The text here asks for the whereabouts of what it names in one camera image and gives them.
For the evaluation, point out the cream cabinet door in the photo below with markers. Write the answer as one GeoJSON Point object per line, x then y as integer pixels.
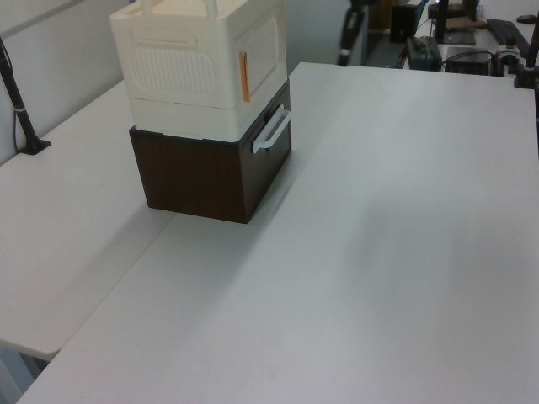
{"type": "Point", "coordinates": [263, 63]}

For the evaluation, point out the cream plastic cabinet body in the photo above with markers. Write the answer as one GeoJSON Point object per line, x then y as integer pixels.
{"type": "Point", "coordinates": [177, 84]}

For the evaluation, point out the dark brown drawer box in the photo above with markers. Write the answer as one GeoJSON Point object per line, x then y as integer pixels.
{"type": "Point", "coordinates": [193, 177]}

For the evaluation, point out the dark green electronic device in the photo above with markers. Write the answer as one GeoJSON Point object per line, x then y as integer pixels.
{"type": "Point", "coordinates": [424, 52]}

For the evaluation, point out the black computer case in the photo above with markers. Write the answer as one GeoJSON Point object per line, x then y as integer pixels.
{"type": "Point", "coordinates": [402, 25]}

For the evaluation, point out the black electronics box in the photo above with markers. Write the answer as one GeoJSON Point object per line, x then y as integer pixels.
{"type": "Point", "coordinates": [467, 61]}

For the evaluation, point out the black monitor stand pole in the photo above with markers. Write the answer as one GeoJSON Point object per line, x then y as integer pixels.
{"type": "Point", "coordinates": [441, 21]}

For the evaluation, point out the black keyboard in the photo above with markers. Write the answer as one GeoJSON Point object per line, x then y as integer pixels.
{"type": "Point", "coordinates": [507, 31]}

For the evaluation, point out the black computer mouse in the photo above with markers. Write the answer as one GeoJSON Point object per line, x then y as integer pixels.
{"type": "Point", "coordinates": [526, 18]}

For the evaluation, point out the black camera pole with base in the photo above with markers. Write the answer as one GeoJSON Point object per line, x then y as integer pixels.
{"type": "Point", "coordinates": [21, 113]}

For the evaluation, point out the black clamped camera pole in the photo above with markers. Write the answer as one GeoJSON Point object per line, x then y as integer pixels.
{"type": "Point", "coordinates": [529, 63]}

